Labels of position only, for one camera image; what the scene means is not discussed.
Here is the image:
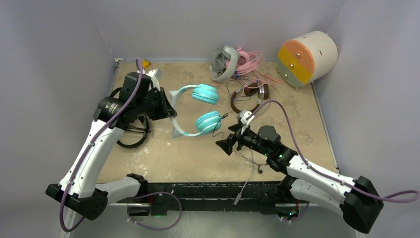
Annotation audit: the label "round drawer cabinet orange yellow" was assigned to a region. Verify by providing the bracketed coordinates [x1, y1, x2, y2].
[277, 31, 338, 88]

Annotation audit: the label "pink headphones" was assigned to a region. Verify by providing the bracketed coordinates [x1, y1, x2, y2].
[234, 48, 263, 76]

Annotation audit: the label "teal white cat headphones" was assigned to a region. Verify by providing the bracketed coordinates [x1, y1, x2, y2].
[169, 84, 229, 138]

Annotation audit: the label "white usb cable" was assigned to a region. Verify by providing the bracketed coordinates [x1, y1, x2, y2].
[233, 149, 257, 207]

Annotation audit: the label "yellow small object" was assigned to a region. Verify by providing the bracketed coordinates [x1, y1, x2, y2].
[142, 59, 151, 68]

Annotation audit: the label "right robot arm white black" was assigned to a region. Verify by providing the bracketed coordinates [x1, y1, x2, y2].
[216, 123, 384, 234]

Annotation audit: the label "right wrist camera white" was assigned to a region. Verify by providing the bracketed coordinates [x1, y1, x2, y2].
[237, 110, 255, 135]

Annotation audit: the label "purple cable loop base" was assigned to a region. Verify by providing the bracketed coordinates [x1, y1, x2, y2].
[127, 189, 183, 230]

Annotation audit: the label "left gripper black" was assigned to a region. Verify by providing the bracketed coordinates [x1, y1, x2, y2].
[135, 86, 176, 120]

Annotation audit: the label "grey white headphones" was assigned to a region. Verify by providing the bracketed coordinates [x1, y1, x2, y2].
[210, 45, 239, 82]

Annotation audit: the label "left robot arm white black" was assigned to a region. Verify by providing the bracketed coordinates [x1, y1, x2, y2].
[46, 70, 176, 220]

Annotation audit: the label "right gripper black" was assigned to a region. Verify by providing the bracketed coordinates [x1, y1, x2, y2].
[215, 122, 270, 157]

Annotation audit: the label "brown headphones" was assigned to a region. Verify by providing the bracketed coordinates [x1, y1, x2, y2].
[230, 82, 270, 114]

